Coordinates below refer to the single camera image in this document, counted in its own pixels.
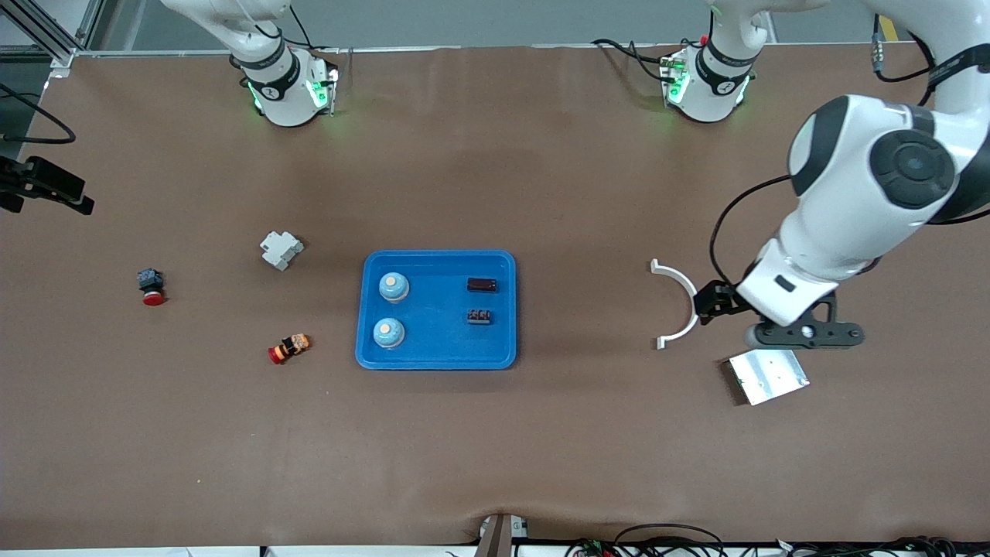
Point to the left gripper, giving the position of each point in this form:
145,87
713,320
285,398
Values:
722,299

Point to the dark brown electrolytic capacitor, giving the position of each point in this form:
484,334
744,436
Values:
482,285
479,316

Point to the light blue call bell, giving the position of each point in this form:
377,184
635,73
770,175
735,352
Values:
389,333
394,286

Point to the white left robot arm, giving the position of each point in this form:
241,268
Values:
851,193

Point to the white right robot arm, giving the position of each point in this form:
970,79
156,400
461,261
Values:
282,93

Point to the blue plastic tray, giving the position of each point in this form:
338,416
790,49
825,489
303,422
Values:
441,309

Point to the white semicircular pipe clamp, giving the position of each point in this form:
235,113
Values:
684,278

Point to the silver metal plate box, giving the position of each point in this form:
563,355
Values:
769,379

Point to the white circuit breaker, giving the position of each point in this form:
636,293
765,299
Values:
281,250

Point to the brown table mat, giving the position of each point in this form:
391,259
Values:
495,449

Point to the red mushroom button black switch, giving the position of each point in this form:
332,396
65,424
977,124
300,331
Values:
151,286

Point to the red emergency stop yellow switch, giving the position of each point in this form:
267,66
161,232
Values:
288,348

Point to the metal bracket at table edge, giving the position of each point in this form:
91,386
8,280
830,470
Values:
499,538

